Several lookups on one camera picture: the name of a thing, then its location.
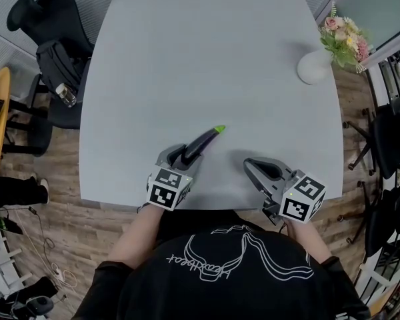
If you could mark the pink and yellow flower bouquet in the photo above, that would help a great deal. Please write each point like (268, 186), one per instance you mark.
(345, 42)

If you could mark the person's right forearm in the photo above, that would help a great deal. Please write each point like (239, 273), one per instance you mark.
(308, 242)

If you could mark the clear water bottle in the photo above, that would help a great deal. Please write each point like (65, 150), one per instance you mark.
(66, 95)

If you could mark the person's black printed t-shirt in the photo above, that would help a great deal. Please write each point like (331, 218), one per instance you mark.
(236, 295)

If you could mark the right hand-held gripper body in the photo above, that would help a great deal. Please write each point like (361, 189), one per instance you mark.
(301, 197)

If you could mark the black device on floor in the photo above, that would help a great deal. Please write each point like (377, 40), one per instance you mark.
(30, 303)

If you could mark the white round vase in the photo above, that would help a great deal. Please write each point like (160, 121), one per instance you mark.
(313, 67)

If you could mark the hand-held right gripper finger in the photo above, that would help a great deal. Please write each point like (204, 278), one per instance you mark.
(270, 167)
(258, 180)

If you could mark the black backpack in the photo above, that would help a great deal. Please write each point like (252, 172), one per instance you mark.
(58, 65)

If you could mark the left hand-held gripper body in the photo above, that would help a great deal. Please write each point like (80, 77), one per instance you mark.
(168, 188)

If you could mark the black swivel chair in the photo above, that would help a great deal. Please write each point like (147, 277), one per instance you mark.
(386, 138)
(383, 218)

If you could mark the black office chair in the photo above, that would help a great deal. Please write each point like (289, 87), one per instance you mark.
(58, 15)

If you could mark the white power strip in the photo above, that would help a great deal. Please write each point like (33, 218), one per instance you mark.
(58, 273)

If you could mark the purple eggplant with green stem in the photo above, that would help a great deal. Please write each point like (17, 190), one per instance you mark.
(204, 138)

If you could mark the grey table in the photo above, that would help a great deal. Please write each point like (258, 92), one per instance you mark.
(203, 62)

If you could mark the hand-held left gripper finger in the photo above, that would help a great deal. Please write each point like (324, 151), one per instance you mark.
(179, 155)
(195, 163)

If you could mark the person's left forearm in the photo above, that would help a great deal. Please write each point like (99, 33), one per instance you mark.
(136, 235)

